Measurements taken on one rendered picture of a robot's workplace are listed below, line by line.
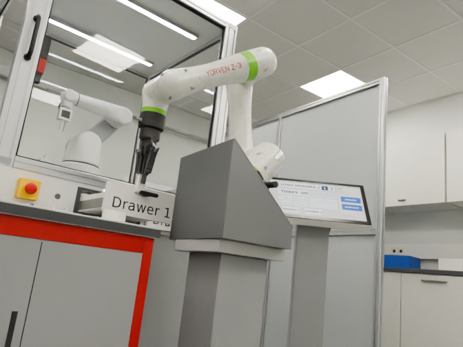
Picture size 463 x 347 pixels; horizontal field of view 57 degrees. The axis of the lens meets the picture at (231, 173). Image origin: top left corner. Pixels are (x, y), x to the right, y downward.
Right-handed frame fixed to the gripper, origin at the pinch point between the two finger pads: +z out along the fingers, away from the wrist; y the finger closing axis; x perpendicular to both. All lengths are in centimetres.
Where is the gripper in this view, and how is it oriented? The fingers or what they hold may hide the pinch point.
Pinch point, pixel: (140, 184)
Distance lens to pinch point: 156.1
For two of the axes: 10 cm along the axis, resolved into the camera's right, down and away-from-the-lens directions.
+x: 7.4, 2.3, 6.3
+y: 6.6, -0.7, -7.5
